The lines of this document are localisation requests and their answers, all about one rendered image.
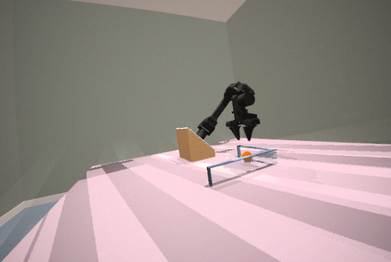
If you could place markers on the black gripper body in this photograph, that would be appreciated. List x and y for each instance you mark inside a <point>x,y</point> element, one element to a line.
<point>241,118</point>

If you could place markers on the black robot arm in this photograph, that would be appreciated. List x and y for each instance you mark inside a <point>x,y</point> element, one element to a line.
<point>241,98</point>

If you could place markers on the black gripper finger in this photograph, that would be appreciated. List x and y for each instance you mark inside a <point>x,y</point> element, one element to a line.
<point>236,131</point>
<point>248,131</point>

